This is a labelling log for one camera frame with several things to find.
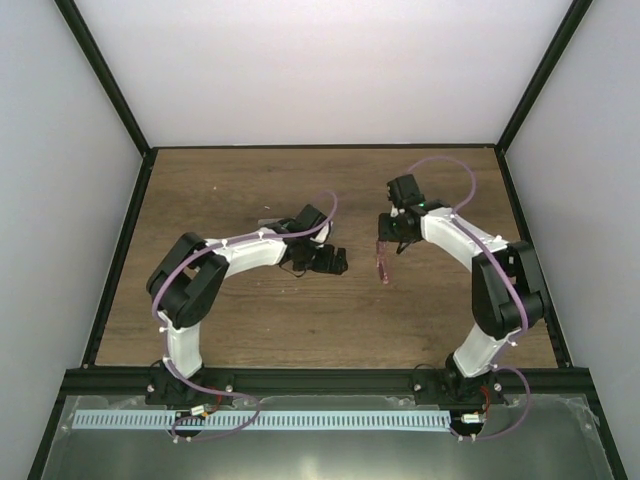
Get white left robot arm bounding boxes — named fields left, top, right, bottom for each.
left=146, top=223, right=348, bottom=404

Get black enclosure frame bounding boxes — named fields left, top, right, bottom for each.
left=24, top=0, right=629, bottom=480

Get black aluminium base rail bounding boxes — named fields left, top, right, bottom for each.
left=64, top=367, right=596, bottom=406

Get grey sunglasses case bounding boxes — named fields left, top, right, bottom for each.
left=257, top=218, right=289, bottom=229

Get light blue slotted cable duct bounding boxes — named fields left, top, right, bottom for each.
left=72, top=410, right=451, bottom=432

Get pink sunglasses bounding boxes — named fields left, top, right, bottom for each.
left=376, top=240, right=390, bottom=285

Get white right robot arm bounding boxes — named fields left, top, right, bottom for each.
left=378, top=205, right=550, bottom=403

